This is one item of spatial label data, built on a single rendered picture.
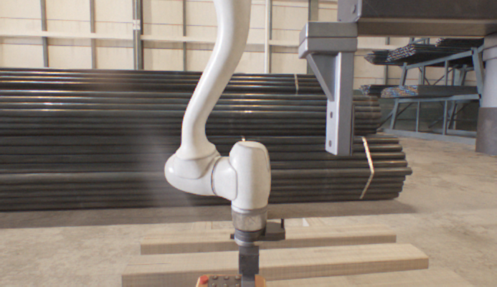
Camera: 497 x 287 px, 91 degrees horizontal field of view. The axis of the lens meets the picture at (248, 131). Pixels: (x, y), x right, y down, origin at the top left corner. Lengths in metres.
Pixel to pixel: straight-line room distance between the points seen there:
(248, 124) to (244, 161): 1.25
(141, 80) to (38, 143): 0.87
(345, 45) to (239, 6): 0.34
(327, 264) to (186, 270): 0.45
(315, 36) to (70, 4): 10.72
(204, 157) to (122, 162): 1.24
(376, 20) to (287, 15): 9.75
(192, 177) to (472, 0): 0.57
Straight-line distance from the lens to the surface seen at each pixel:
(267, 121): 1.81
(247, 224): 0.62
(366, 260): 1.00
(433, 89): 7.24
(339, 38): 0.21
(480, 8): 0.26
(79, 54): 10.35
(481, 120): 0.29
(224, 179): 0.60
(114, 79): 2.44
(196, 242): 1.03
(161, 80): 2.33
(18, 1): 11.68
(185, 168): 0.64
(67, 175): 1.91
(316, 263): 0.93
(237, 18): 0.52
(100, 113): 1.93
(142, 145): 1.82
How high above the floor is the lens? 0.69
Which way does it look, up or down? 5 degrees down
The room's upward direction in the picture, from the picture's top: 1 degrees clockwise
